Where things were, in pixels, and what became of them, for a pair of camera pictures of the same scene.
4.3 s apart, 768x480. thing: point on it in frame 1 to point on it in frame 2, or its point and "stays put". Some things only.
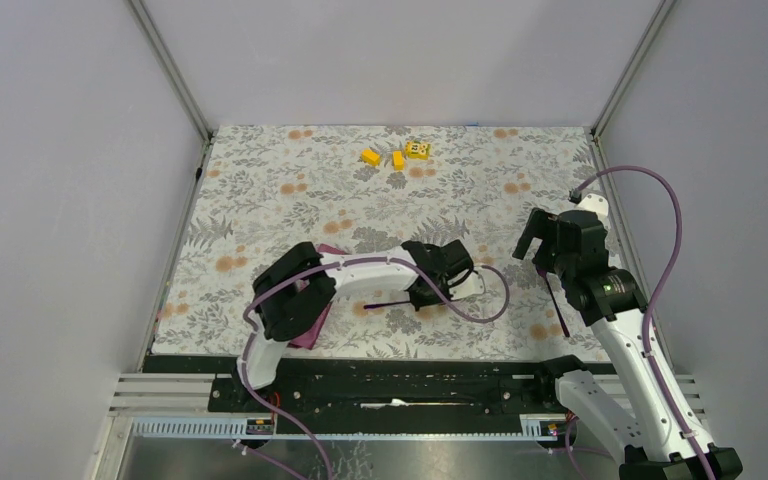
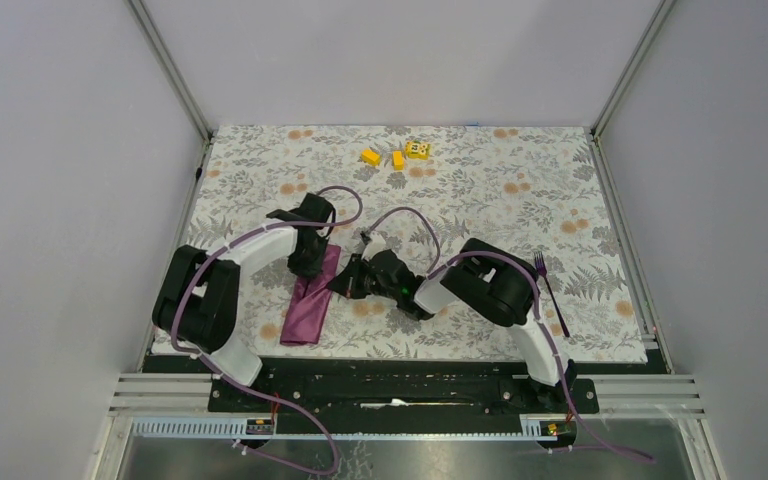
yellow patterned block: (418, 150) stays put
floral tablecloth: (260, 191) stays put
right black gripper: (539, 224) to (347, 283)
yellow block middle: (398, 161) stays put
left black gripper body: (443, 281) to (306, 261)
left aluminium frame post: (141, 12) stays put
